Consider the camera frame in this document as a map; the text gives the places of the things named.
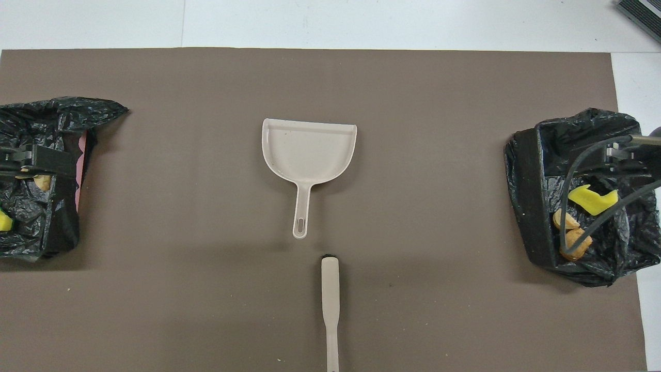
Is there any pink bin with black bag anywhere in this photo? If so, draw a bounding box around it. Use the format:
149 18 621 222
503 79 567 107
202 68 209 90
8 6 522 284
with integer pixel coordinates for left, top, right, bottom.
0 97 130 262

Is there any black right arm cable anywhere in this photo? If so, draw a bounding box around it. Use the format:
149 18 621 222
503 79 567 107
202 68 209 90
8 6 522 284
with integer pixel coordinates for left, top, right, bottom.
559 134 661 260

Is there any orange croissant piece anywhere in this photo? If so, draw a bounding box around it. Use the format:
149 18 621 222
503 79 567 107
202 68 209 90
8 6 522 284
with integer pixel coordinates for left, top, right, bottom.
552 208 581 231

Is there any notched yellow sponge piece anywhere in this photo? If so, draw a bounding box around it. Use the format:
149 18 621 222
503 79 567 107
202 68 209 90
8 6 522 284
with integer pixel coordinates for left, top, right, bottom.
568 184 619 216

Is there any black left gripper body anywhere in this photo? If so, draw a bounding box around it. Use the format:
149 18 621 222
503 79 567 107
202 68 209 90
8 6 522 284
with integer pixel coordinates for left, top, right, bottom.
0 147 35 175

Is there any brown table mat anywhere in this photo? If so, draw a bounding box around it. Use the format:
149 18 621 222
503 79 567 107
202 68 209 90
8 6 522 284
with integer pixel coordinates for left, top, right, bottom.
0 48 649 372

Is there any brown fried nugget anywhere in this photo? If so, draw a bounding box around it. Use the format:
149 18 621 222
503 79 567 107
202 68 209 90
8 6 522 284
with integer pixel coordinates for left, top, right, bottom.
559 227 593 262

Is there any beige hand brush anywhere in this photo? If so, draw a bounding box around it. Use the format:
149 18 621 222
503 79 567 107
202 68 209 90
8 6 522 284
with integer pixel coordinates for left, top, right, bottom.
321 254 341 372

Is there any beige plastic dustpan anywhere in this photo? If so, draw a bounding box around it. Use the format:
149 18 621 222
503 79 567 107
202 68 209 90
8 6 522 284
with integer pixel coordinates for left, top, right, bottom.
261 118 358 240

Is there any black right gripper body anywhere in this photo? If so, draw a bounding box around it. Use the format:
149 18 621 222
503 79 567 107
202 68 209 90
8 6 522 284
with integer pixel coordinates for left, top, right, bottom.
622 146 661 176

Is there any dark grey ribbed device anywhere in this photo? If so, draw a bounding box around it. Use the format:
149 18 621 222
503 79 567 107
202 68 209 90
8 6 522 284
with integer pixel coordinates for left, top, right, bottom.
617 0 661 44

